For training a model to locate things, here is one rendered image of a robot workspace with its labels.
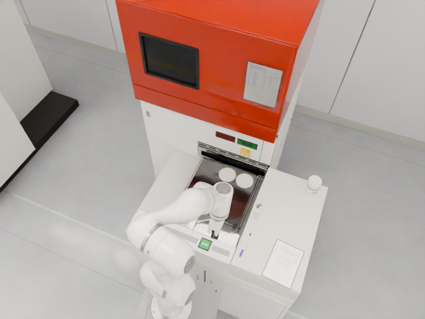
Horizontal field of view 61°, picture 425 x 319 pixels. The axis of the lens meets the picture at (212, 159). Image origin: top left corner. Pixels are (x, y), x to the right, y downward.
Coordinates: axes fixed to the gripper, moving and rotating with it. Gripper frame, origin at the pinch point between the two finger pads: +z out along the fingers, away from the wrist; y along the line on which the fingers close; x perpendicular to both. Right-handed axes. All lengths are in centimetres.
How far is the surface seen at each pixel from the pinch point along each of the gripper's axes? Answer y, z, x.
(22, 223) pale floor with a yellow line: -18, 110, -162
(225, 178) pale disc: -48, 12, -11
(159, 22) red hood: -39, -73, -49
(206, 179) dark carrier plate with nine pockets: -42.8, 13.5, -21.1
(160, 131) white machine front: -60, 6, -60
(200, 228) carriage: -14.6, 21.1, -12.3
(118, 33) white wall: -217, 36, -195
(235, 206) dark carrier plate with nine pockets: -33.3, 15.4, 0.5
